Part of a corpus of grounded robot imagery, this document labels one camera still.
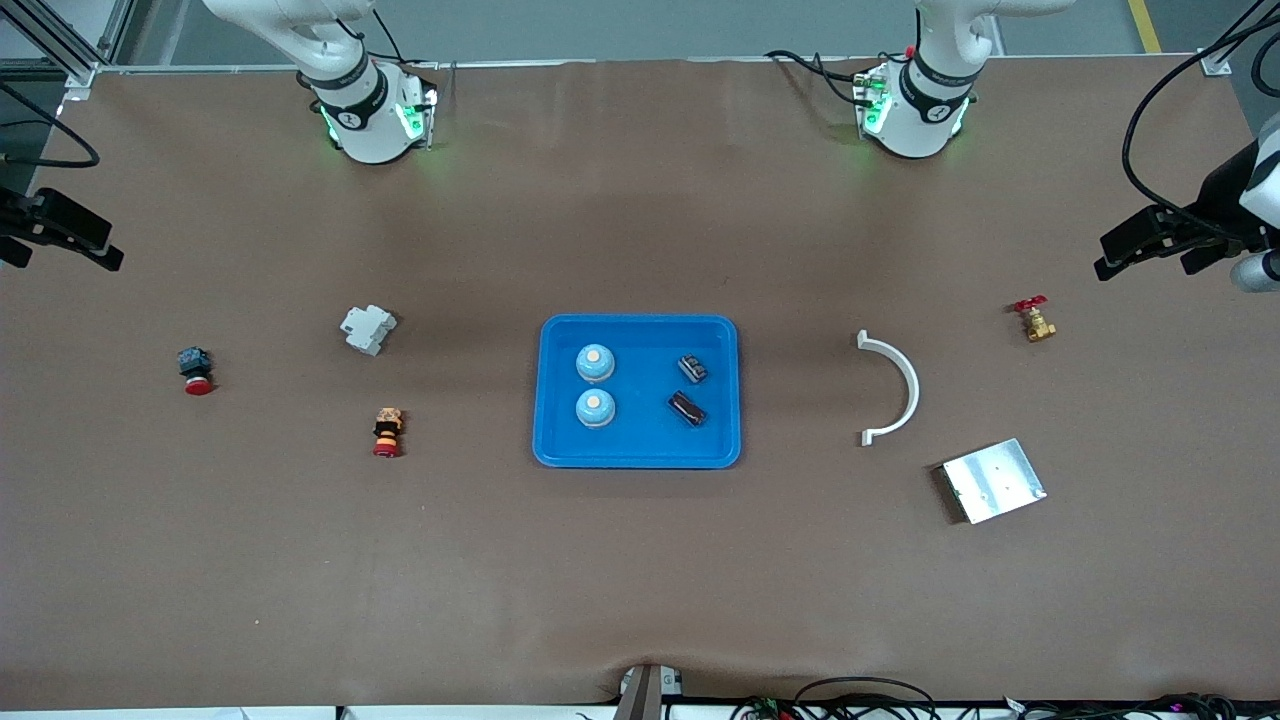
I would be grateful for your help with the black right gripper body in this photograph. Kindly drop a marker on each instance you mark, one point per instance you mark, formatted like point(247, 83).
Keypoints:
point(10, 222)

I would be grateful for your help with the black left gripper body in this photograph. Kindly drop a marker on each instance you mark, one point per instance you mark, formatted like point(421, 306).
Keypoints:
point(1216, 196)

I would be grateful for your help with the small dark electrolytic capacitor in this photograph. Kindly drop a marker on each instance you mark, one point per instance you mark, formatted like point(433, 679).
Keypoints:
point(692, 369)

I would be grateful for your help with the dark brown rectangular block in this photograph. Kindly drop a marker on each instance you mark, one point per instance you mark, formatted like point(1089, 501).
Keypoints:
point(687, 408)

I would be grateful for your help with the blue dome bell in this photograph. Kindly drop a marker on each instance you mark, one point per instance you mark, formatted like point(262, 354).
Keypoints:
point(595, 408)
point(595, 363)

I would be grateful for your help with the blue plastic tray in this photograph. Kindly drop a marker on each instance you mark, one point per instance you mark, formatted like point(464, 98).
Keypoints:
point(640, 440)

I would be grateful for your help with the red emergency stop button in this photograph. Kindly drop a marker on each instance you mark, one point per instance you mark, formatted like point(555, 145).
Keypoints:
point(195, 368)

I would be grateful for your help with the silver metal plate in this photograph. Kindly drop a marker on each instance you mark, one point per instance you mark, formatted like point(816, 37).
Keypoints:
point(992, 482)

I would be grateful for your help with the grey plastic circuit breaker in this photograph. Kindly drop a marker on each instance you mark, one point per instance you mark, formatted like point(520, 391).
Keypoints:
point(368, 330)

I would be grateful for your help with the red yellow stacked push button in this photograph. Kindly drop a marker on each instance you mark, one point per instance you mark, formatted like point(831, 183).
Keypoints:
point(388, 432)

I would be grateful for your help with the brown table mat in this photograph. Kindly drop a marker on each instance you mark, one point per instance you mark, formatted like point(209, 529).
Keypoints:
point(640, 580)

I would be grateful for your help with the aluminium frame profile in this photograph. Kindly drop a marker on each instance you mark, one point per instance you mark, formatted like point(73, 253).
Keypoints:
point(1215, 62)
point(75, 70)

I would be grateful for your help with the white curved plastic bracket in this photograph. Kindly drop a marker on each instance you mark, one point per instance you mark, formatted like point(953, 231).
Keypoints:
point(913, 390)

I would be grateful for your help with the grey metal clamp bracket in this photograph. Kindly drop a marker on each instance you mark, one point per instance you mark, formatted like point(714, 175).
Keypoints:
point(645, 695)

